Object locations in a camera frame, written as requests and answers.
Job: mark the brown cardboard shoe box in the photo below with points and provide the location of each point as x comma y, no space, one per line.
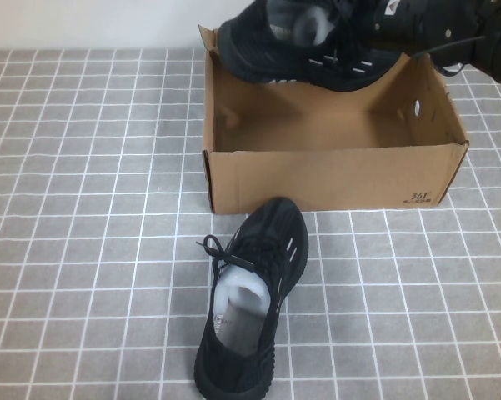
337,179

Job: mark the grey grid tablecloth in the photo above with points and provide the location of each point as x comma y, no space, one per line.
87,166

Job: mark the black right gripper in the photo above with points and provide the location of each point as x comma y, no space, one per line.
421,25

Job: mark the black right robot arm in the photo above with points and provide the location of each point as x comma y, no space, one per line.
500,50

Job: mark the white foam shoe stuffing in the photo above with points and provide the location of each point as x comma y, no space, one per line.
241,283
312,25

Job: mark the black knit sneaker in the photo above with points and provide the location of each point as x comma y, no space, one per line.
275,225
254,62

